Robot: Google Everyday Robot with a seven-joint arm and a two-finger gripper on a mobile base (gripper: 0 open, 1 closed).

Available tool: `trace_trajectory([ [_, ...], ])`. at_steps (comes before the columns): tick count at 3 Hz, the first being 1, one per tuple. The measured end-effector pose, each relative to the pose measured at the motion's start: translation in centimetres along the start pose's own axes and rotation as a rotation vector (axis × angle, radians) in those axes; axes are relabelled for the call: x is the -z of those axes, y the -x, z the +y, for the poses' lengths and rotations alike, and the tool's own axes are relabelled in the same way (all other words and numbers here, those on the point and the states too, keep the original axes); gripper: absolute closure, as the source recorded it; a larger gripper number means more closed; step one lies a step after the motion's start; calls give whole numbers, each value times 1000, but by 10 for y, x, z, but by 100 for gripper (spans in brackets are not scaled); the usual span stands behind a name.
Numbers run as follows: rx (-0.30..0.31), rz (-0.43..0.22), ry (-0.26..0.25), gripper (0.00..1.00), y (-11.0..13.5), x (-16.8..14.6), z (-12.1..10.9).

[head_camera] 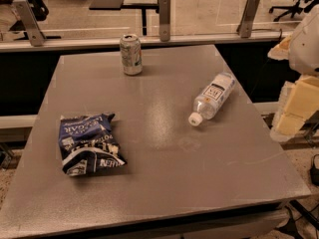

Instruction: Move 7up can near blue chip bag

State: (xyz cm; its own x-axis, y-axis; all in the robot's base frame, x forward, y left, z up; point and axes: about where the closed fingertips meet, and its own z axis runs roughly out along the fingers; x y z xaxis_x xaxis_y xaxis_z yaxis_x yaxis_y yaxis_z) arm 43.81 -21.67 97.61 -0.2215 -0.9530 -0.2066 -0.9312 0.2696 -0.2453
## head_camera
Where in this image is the blue chip bag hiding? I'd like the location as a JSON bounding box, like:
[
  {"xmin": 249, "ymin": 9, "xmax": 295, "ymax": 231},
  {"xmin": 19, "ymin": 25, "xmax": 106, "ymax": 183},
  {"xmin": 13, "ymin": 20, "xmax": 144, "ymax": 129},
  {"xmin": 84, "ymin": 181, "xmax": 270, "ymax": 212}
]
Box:
[{"xmin": 58, "ymin": 114, "xmax": 127, "ymax": 176}]

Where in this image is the silver green 7up can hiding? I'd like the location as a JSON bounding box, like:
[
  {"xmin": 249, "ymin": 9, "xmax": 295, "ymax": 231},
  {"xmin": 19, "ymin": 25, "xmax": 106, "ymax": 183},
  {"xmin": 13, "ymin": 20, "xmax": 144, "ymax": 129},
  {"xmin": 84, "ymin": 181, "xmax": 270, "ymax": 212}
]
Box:
[{"xmin": 120, "ymin": 34, "xmax": 143, "ymax": 76}]

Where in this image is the clear plastic water bottle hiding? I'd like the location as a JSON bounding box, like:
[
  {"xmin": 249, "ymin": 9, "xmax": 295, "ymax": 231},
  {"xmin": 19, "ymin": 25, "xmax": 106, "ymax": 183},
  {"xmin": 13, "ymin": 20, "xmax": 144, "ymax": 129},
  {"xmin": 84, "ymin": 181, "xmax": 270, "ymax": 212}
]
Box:
[{"xmin": 188, "ymin": 72, "xmax": 235, "ymax": 126}]

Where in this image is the metal rail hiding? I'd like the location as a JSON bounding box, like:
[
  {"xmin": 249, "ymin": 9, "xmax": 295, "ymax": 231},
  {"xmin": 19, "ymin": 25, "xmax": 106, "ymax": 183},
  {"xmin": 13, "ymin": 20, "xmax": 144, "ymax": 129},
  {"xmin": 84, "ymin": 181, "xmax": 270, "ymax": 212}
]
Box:
[{"xmin": 0, "ymin": 30, "xmax": 293, "ymax": 54}]

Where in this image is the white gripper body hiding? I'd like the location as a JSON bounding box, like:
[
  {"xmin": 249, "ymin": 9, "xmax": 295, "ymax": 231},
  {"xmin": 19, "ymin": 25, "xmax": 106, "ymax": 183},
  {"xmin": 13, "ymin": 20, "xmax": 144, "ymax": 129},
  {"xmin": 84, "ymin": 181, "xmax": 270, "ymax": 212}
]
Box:
[{"xmin": 288, "ymin": 5, "xmax": 319, "ymax": 76}]

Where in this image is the dark chair far left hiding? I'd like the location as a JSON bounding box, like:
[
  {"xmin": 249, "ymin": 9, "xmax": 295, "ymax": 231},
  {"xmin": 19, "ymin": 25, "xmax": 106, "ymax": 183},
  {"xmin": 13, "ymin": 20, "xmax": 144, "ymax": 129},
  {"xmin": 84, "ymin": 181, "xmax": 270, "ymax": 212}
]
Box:
[{"xmin": 0, "ymin": 0, "xmax": 49, "ymax": 42}]

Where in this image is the left metal bracket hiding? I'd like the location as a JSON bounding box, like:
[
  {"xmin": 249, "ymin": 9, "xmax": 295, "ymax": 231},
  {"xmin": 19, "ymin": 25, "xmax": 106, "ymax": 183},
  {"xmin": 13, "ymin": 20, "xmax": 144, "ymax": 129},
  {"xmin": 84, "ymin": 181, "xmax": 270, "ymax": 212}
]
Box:
[{"xmin": 13, "ymin": 0, "xmax": 45, "ymax": 47}]

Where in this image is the metal bracket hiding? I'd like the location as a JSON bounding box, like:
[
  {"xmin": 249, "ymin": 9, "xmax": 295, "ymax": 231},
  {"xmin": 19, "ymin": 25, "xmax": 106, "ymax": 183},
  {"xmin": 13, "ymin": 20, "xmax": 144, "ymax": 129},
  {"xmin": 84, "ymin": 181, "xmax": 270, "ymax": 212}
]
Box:
[
  {"xmin": 159, "ymin": 0, "xmax": 170, "ymax": 42},
  {"xmin": 13, "ymin": 0, "xmax": 45, "ymax": 47},
  {"xmin": 237, "ymin": 0, "xmax": 260, "ymax": 38}
]

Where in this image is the black adapter on floor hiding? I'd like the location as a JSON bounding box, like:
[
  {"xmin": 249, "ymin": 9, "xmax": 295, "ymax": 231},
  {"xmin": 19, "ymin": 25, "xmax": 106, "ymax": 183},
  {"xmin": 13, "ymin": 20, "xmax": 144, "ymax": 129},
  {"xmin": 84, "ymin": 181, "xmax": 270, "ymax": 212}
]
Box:
[{"xmin": 310, "ymin": 155, "xmax": 319, "ymax": 186}]

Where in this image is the right metal bracket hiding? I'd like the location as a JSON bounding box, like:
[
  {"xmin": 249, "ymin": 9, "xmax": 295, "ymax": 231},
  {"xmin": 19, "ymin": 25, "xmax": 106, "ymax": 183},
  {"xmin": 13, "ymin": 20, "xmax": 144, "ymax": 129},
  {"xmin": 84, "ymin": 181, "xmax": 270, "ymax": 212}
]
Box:
[{"xmin": 237, "ymin": 0, "xmax": 260, "ymax": 38}]

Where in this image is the middle metal bracket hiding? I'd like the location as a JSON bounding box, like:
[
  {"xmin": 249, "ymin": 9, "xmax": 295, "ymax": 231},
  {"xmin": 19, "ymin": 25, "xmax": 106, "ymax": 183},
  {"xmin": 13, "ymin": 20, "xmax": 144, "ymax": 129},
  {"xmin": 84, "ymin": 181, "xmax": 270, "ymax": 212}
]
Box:
[{"xmin": 159, "ymin": 0, "xmax": 170, "ymax": 42}]

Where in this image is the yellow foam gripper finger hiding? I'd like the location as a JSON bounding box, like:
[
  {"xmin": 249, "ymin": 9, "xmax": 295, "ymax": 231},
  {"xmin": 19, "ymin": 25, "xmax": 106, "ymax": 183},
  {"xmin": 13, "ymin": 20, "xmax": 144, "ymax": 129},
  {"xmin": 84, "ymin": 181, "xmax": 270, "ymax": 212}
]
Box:
[
  {"xmin": 267, "ymin": 36, "xmax": 291, "ymax": 61},
  {"xmin": 270, "ymin": 75, "xmax": 319, "ymax": 142}
]

